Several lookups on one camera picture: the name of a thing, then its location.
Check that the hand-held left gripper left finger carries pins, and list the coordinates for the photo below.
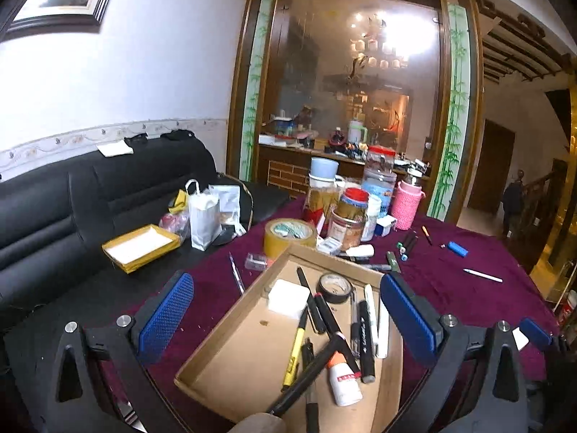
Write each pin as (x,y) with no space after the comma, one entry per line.
(164,313)

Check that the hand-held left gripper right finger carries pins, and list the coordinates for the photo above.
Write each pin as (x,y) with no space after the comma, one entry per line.
(410,315)

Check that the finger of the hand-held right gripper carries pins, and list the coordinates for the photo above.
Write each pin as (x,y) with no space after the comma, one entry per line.
(535,331)

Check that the white marker pen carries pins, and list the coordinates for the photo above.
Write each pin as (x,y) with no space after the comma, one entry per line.
(375,320)

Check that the black marker grey cap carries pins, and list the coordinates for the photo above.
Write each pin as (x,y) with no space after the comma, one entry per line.
(367,347)

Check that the black gel pen clear grip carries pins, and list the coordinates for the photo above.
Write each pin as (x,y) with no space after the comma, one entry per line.
(354,320)

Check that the black marker red cap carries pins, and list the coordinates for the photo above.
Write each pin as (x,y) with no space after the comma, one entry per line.
(336,329)

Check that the black tape roll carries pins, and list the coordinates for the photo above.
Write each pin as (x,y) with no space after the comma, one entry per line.
(334,295)

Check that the cardboard box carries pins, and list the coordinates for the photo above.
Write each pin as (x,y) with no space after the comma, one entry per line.
(239,356)

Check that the white bottle orange cap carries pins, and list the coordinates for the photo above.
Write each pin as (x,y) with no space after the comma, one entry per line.
(345,383)

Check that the slim black pen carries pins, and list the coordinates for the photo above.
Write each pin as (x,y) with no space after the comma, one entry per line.
(311,302)

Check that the black marker pink ends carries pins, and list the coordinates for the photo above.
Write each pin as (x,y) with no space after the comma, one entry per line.
(311,376)

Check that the yellow highlighter pen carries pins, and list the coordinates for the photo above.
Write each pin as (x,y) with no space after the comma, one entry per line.
(295,352)

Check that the white power adapter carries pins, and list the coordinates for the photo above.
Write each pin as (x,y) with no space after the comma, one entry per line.
(288,300)

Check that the person's left hand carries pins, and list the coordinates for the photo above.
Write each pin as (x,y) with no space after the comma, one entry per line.
(259,424)

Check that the white and red bucket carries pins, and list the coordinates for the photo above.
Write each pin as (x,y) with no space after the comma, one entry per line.
(570,306)

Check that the purple velvet tablecloth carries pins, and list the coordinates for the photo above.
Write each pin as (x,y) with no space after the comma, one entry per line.
(450,279)

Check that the green lighter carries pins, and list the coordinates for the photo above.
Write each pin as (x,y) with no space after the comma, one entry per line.
(393,262)

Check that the yellow tray box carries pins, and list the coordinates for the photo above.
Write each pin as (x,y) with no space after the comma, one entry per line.
(139,248)

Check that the small black device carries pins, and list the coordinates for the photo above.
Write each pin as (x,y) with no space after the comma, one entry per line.
(356,258)

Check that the small yellow brown pen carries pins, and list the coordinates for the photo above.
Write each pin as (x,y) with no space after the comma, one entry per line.
(427,235)

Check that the thin silver pen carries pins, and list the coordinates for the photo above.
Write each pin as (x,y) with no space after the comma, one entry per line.
(237,274)

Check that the blue lighter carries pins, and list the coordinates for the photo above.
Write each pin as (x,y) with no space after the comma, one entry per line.
(458,248)

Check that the pink plastic bag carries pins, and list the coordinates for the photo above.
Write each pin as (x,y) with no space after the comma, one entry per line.
(173,223)

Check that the white paper bag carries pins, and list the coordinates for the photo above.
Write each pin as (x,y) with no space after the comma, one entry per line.
(203,221)

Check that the small white bottle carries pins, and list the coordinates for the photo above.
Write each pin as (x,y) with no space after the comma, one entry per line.
(372,221)

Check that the white barcode box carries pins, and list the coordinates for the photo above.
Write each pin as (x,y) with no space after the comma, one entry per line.
(329,246)

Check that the clear plastic packet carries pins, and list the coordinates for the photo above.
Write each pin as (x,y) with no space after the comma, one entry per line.
(259,262)

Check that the wooden stair railing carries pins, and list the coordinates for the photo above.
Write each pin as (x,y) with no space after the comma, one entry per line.
(543,207)

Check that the white pouch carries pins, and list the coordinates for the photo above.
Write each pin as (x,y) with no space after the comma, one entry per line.
(227,205)

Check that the black leather sofa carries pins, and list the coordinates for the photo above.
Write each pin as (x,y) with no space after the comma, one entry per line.
(67,216)

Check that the black ballpoint pen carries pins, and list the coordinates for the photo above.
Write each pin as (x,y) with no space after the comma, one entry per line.
(311,410)

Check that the tan tape roll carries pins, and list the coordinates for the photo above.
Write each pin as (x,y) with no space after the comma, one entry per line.
(288,237)

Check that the clear plastic jar red lid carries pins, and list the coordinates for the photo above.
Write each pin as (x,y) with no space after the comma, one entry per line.
(381,167)

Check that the wooden door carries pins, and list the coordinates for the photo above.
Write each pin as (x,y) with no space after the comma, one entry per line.
(491,167)

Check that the white folded paper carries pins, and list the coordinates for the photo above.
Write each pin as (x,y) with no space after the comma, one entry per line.
(115,149)

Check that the green thermos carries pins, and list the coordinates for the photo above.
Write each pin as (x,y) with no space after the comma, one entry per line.
(357,131)

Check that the bamboo print panel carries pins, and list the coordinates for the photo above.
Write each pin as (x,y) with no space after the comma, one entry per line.
(257,90)
(453,112)

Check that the wooden glass cabinet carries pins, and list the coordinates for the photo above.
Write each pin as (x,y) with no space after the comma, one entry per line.
(342,76)

